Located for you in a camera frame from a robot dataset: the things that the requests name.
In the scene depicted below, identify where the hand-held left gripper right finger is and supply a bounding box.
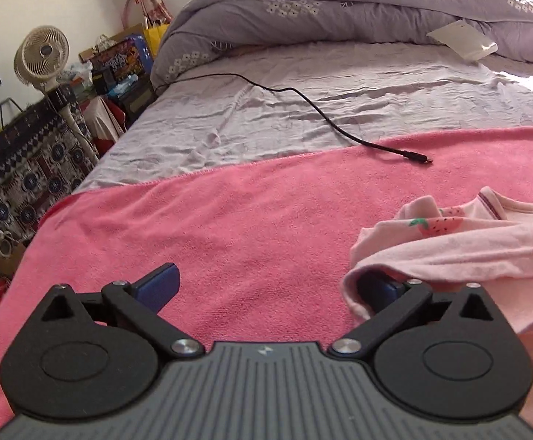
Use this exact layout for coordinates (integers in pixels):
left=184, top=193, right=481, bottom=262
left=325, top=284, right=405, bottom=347
left=331, top=272, right=496, bottom=359

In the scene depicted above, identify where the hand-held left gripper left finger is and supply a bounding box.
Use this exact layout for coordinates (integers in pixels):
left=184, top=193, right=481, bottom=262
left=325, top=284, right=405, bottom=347
left=39, top=263, right=205, bottom=359

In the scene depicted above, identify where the pink strawberry pajama top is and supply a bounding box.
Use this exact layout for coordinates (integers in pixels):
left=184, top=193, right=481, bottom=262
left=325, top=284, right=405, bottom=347
left=343, top=186, right=533, bottom=440

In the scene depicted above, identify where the pink towel blanket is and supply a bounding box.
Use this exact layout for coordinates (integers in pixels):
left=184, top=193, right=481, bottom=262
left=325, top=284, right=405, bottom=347
left=0, top=126, right=533, bottom=440

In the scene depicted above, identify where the patterned dark cloth cover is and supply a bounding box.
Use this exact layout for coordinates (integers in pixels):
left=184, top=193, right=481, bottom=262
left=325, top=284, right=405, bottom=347
left=0, top=96, right=99, bottom=241

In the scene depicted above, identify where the red cloth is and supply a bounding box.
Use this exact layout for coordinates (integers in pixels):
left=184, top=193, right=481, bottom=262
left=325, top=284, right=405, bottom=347
left=85, top=96, right=127, bottom=154

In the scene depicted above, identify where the black storage box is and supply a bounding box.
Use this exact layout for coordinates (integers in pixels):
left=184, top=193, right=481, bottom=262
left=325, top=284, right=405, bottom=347
left=110, top=78, right=157, bottom=120

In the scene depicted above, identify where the grey bed sheet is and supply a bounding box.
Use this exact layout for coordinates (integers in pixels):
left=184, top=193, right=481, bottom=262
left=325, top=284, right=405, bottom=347
left=71, top=39, right=533, bottom=195

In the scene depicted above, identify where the colourful printed box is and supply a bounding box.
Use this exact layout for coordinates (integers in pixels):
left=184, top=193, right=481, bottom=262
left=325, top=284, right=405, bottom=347
left=90, top=37, right=152, bottom=78

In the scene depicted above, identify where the yellow paper bag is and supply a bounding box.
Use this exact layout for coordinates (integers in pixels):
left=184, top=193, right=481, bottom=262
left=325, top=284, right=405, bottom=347
left=143, top=23, right=172, bottom=60

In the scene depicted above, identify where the beige standing fan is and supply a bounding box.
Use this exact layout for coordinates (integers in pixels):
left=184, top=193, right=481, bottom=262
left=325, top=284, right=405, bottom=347
left=13, top=25, right=99, bottom=166

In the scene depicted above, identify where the white envelope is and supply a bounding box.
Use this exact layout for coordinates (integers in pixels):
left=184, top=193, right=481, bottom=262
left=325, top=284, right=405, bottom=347
left=426, top=19, right=499, bottom=61

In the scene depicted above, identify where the purple patterned duvet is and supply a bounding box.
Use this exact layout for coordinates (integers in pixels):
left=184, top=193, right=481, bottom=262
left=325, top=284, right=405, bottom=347
left=149, top=0, right=533, bottom=95

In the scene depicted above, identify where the black charging cable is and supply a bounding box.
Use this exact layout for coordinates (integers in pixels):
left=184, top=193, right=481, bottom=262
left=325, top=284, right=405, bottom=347
left=154, top=72, right=434, bottom=166

